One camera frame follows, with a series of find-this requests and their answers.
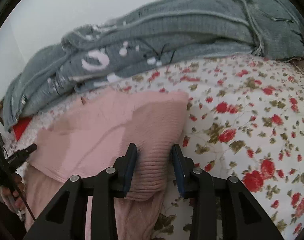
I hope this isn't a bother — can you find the pink knit sweater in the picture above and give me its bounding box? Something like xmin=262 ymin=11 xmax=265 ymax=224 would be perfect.
xmin=25 ymin=89 xmax=189 ymax=239

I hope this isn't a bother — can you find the person's left hand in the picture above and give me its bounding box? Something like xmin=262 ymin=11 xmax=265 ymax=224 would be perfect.
xmin=0 ymin=173 xmax=26 ymax=212

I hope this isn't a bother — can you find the grey floral quilt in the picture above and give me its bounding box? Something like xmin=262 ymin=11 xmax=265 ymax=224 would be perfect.
xmin=3 ymin=0 xmax=304 ymax=129

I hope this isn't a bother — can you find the red cloth under quilt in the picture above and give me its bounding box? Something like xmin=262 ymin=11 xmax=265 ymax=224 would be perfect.
xmin=12 ymin=117 xmax=32 ymax=141

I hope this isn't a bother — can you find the floral rose bed sheet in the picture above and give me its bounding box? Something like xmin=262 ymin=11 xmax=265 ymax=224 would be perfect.
xmin=18 ymin=55 xmax=304 ymax=239

